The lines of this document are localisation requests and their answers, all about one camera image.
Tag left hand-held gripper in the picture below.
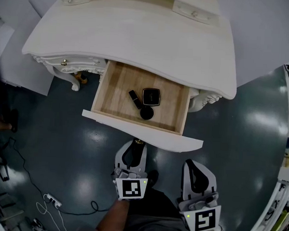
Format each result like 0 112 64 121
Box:
109 138 151 203

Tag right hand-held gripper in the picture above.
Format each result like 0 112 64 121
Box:
174 158 225 231

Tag wooden drawer with white front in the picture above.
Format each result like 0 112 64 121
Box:
80 58 208 154

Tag person's left forearm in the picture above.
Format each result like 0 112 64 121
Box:
96 197 131 231

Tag carved white drawer gold knob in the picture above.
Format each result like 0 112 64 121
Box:
38 54 107 75

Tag person's black shoe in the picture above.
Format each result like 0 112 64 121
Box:
146 169 160 189

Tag round black compact case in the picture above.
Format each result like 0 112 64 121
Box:
139 106 155 120

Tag person's dark shorts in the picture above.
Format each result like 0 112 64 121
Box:
119 186 194 231

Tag black lipstick tube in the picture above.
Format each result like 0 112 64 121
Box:
127 89 143 110

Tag square black compact case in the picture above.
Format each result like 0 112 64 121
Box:
141 87 162 107

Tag white power strip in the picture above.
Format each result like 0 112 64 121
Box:
45 192 64 208

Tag white dressing table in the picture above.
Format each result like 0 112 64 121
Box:
18 0 242 115

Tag white cable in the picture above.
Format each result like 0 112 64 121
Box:
34 194 70 231

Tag black cable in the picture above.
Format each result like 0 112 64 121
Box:
0 136 116 217

